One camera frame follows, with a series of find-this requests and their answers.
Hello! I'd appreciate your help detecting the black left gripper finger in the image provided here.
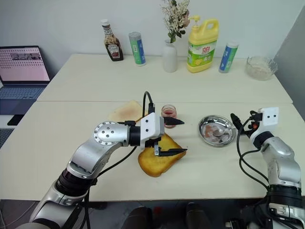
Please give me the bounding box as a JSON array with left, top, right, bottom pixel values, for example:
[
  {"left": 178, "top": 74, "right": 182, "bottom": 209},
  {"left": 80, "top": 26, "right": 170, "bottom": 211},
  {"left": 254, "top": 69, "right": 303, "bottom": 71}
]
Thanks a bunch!
[
  {"left": 163, "top": 116, "right": 185, "bottom": 128},
  {"left": 158, "top": 148, "right": 188, "bottom": 157}
]

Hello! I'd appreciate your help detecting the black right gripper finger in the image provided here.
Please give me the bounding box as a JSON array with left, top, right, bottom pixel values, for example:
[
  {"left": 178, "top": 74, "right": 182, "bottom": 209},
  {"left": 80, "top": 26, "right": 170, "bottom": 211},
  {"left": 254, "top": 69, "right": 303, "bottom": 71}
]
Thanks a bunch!
[{"left": 230, "top": 113, "right": 243, "bottom": 131}]

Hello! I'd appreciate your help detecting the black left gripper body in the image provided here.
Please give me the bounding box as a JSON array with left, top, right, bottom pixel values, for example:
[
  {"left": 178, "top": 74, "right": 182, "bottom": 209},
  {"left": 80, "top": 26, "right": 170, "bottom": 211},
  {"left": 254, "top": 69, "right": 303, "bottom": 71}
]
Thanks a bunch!
[{"left": 144, "top": 135, "right": 163, "bottom": 156}]

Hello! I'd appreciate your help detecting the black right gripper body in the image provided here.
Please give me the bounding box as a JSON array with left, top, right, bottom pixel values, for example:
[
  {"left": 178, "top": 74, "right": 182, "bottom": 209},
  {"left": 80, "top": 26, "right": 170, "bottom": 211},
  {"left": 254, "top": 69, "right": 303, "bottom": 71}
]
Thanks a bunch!
[{"left": 245, "top": 111, "right": 263, "bottom": 138}]

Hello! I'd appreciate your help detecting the slice of toast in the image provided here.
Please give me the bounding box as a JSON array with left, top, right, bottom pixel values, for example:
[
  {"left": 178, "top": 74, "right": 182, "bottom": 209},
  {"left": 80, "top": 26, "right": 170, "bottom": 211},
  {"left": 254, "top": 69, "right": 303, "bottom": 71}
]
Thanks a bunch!
[{"left": 138, "top": 133, "right": 187, "bottom": 178}]

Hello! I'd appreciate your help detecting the metal spoon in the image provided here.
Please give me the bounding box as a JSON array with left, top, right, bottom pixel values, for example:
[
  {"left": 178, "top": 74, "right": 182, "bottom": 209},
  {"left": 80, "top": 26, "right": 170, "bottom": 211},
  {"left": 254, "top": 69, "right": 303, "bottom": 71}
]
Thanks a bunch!
[{"left": 212, "top": 126, "right": 237, "bottom": 137}]

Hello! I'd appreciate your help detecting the small glass jam jar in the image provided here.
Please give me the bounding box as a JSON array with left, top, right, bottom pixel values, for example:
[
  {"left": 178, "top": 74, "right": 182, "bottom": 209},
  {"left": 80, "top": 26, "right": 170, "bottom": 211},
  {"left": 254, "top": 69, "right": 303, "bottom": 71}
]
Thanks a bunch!
[{"left": 161, "top": 104, "right": 178, "bottom": 129}]

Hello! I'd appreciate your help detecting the round metal plate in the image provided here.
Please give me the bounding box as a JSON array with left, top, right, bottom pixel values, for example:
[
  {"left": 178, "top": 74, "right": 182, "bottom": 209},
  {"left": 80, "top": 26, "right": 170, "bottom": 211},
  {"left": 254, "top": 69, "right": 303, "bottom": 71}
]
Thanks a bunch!
[{"left": 198, "top": 114, "right": 236, "bottom": 146}]

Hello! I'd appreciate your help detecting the clear glass bowl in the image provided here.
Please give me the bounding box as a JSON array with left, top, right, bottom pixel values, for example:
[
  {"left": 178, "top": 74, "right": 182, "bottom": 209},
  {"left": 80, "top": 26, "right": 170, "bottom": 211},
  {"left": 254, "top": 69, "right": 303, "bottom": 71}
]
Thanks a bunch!
[{"left": 245, "top": 55, "right": 279, "bottom": 81}]

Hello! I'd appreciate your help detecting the white ceramic vase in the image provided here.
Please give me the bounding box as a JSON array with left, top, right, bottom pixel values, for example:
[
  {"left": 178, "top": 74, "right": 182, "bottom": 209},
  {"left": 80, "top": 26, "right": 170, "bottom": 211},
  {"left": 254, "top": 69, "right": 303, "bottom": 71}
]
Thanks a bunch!
[{"left": 163, "top": 39, "right": 178, "bottom": 73}]

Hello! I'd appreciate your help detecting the blue green tube can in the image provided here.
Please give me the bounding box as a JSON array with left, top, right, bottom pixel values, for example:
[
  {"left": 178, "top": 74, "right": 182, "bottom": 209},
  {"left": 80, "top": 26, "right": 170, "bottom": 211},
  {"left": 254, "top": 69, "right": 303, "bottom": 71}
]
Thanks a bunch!
[
  {"left": 128, "top": 31, "right": 146, "bottom": 67},
  {"left": 218, "top": 42, "right": 240, "bottom": 73}
]

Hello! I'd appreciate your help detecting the yellow detergent pump bottle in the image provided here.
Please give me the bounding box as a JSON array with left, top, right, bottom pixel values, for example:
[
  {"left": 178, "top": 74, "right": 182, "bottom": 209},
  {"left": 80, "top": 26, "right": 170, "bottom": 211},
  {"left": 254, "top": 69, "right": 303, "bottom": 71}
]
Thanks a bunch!
[{"left": 186, "top": 15, "right": 219, "bottom": 73}]

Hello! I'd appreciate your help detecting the ketchup bottle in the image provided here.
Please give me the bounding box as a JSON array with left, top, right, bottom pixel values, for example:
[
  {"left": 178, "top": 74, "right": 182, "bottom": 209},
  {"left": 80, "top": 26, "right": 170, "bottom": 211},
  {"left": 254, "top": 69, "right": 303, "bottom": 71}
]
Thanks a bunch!
[{"left": 100, "top": 19, "right": 124, "bottom": 62}]

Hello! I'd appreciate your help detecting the dried flower bouquet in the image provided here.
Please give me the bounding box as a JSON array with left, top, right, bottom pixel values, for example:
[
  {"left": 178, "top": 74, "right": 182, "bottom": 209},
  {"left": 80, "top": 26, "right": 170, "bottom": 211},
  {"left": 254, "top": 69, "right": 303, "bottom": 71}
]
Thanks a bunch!
[{"left": 161, "top": 0, "right": 191, "bottom": 44}]

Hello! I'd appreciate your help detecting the flat black device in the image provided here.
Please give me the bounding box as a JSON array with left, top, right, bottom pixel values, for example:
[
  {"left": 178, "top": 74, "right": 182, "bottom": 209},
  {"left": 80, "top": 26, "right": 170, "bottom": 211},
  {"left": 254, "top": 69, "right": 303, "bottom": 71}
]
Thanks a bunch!
[{"left": 7, "top": 114, "right": 26, "bottom": 126}]

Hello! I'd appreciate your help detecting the grey mesh pad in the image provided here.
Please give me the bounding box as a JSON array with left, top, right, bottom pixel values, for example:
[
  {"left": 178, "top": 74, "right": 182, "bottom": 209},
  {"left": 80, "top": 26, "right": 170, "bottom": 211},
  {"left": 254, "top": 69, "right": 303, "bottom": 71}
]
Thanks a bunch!
[{"left": 0, "top": 127, "right": 15, "bottom": 150}]

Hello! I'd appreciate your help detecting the open laptop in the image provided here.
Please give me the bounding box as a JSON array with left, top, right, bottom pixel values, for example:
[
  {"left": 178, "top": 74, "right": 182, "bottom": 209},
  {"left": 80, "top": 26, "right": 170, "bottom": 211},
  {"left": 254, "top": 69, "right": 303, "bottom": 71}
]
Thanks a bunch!
[{"left": 0, "top": 45, "right": 51, "bottom": 115}]

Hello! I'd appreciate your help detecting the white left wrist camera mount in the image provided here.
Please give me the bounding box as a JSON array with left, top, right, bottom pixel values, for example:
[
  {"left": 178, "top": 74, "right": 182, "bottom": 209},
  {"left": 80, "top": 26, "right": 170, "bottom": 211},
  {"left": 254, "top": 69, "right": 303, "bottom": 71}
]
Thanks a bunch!
[{"left": 139, "top": 112, "right": 165, "bottom": 150}]

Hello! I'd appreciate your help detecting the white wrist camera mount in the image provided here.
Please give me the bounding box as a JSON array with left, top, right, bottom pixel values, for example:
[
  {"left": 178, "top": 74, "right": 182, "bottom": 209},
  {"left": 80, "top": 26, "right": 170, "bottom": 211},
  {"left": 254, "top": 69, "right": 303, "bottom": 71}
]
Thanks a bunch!
[
  {"left": 139, "top": 112, "right": 165, "bottom": 150},
  {"left": 249, "top": 106, "right": 280, "bottom": 144}
]

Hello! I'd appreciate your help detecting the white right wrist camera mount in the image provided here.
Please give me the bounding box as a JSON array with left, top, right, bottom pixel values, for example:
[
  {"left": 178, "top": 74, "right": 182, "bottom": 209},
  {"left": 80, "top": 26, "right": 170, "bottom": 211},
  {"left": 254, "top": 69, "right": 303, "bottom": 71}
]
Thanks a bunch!
[{"left": 249, "top": 106, "right": 280, "bottom": 144}]

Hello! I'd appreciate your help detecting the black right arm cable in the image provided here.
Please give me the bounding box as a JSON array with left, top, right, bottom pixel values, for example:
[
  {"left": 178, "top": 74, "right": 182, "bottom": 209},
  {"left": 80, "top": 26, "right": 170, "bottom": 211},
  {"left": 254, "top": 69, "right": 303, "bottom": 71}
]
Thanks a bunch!
[{"left": 235, "top": 111, "right": 272, "bottom": 210}]

